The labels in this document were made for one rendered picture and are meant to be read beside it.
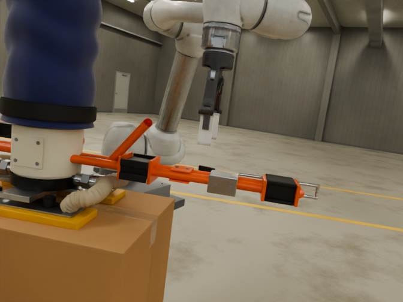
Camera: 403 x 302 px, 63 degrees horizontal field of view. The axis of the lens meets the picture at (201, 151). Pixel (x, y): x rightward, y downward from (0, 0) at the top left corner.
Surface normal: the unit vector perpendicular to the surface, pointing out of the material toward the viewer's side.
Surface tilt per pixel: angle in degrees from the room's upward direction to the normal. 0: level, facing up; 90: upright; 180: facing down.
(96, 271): 90
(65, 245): 90
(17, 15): 81
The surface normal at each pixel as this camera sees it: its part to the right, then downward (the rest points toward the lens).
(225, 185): -0.14, 0.14
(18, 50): -0.26, -0.17
